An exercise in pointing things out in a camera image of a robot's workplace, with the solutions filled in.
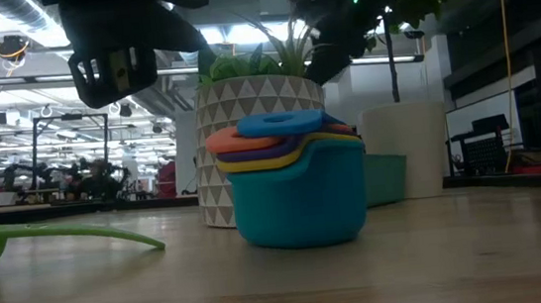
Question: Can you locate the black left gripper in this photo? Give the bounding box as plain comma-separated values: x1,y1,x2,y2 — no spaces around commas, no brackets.
39,0,215,64

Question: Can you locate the yellow cable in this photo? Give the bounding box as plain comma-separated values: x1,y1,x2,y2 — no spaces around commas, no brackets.
487,0,523,174

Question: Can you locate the person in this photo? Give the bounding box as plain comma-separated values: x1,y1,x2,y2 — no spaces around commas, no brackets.
82,157,125,200

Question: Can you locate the black metal gantry frame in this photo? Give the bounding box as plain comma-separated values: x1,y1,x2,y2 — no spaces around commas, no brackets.
28,111,115,190

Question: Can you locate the purple measuring cup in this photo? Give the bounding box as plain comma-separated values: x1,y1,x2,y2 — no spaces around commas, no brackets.
213,122,359,165

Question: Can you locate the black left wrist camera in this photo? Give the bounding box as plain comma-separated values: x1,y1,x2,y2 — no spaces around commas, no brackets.
65,43,162,112

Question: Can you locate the ceiling cable reel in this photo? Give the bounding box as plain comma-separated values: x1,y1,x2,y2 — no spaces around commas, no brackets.
0,33,33,65

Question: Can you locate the triangle-patterned plant pot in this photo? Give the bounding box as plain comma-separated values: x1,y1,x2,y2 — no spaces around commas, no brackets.
187,69,337,232

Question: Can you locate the grey ceiling box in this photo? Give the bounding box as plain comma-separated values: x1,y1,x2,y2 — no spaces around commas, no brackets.
258,0,294,18

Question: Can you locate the orange measuring cup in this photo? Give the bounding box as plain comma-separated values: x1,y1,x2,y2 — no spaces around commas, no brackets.
204,115,358,156

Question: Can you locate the green succulent plant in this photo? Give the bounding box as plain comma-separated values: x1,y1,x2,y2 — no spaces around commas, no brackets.
192,9,332,89

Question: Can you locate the small blue measuring cup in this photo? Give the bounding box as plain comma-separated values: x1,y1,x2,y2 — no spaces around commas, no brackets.
236,106,347,142

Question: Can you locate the large teal-blue measuring cup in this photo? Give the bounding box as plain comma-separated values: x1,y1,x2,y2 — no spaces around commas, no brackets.
224,135,375,255

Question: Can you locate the yellow measuring cup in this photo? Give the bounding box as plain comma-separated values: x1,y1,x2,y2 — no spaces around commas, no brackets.
213,127,365,176

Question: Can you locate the red office chair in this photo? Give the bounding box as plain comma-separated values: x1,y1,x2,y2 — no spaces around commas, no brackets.
155,159,180,199

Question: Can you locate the black pegboard cart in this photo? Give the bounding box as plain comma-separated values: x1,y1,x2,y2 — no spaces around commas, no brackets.
448,113,516,179

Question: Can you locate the red bin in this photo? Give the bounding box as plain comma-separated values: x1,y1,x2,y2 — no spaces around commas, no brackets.
508,161,541,178

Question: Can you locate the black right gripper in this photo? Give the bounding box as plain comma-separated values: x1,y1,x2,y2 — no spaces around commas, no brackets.
289,0,393,88

